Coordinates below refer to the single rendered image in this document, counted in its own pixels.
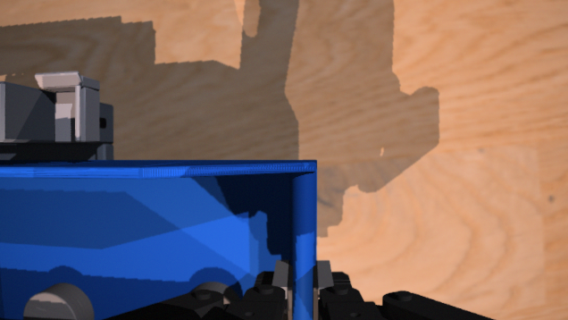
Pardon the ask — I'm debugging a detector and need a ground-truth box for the grey metal disc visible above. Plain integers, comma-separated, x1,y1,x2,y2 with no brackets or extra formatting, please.
192,282,240,304
23,282,95,320

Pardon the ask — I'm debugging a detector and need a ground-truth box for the blue bin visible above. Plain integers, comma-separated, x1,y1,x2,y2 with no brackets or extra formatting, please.
0,160,317,320

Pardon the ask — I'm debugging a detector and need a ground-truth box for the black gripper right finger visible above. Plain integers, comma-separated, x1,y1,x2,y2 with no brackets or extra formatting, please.
313,260,495,320

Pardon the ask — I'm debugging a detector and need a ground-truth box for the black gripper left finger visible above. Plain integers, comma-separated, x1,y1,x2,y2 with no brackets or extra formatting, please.
103,260,293,320

